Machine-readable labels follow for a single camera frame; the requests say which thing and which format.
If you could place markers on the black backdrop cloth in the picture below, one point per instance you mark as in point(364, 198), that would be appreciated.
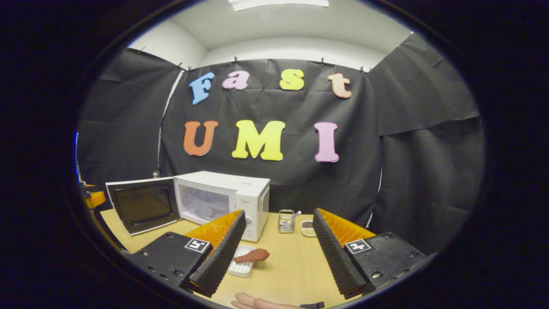
point(386, 180)

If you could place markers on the white plastic tray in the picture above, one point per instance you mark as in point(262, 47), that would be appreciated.
point(241, 268)

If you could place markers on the clear jar with spoon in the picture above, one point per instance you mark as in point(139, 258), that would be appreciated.
point(285, 222)

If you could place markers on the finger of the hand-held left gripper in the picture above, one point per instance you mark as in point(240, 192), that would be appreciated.
point(98, 198)

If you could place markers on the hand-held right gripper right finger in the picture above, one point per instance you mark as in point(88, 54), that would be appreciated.
point(336, 257)

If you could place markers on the ceiling light panel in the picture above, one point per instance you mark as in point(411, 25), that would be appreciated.
point(279, 3)

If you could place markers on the white divided grain dish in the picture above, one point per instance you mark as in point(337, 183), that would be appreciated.
point(308, 228)

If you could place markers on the white microwave oven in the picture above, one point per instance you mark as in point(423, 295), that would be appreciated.
point(253, 201)

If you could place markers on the reddish brown meat piece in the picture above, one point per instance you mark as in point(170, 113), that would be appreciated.
point(253, 256)

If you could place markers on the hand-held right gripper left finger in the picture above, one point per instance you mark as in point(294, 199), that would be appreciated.
point(223, 257)

